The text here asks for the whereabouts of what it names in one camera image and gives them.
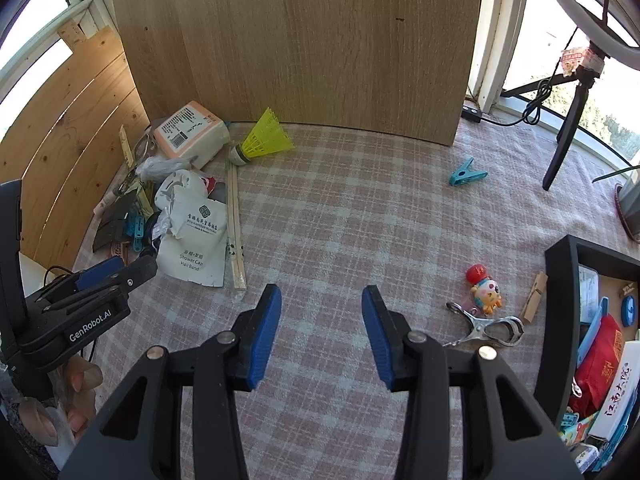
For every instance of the yellow shuttlecock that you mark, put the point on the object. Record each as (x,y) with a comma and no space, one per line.
(265,137)

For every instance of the large upright wooden board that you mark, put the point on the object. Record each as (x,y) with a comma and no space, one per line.
(300,50)

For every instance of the long blue plastic case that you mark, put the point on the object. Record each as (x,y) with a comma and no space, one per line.
(592,330)

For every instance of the blue round tape measure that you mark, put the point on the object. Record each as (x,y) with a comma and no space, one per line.
(628,310)

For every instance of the person's left hand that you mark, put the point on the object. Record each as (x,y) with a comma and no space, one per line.
(82,377)

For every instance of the torn white emblem packet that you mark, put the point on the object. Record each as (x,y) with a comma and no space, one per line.
(200,215)

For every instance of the pink patterned tag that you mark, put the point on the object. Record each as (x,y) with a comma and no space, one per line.
(575,62)

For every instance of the white printed packet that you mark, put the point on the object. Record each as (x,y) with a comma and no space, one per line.
(192,260)

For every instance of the red yellow toy figure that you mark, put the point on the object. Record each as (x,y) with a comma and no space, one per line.
(487,295)

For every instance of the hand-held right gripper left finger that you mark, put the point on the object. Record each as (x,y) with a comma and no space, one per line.
(267,330)

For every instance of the pink white tube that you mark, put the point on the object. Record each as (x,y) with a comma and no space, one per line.
(105,205)

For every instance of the orange white tissue pack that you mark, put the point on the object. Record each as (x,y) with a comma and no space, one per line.
(187,132)

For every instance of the black storage box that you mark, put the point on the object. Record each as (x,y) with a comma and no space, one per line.
(557,310)

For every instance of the wooden chopstick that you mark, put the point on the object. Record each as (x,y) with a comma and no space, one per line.
(232,230)
(239,230)

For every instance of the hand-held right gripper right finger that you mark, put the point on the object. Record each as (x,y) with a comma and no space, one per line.
(375,330)

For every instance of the colourful cards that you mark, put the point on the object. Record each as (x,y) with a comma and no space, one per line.
(577,427)

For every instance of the white labelled plastic case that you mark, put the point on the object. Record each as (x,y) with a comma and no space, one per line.
(589,292)

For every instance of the yellow stick packet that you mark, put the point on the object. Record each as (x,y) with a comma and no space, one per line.
(126,147)

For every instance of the white window frame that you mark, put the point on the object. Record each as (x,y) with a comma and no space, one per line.
(495,35)
(85,15)

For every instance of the white printed carton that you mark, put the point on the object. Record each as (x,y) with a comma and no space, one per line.
(617,395)

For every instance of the potted plant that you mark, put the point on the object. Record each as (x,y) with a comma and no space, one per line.
(631,210)

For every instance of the small red white packet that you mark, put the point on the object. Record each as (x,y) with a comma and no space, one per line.
(121,250)

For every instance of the slatted wooden panel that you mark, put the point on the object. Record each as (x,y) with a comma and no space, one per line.
(60,160)

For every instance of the teal plastic clothespin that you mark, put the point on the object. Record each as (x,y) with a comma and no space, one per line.
(465,174)

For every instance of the red fabric pouch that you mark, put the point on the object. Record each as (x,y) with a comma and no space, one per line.
(597,365)

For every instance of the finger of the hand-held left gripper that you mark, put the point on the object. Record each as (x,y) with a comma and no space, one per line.
(100,269)
(142,269)

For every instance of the black power strip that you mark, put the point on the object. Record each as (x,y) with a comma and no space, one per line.
(471,111)

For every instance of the plaid cloth desktop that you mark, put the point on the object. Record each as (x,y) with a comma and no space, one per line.
(350,220)

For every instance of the wooden clothespin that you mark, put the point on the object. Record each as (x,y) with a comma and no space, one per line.
(534,297)

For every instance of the light blue ringed clothespin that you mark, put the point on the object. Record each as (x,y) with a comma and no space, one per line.
(134,232)

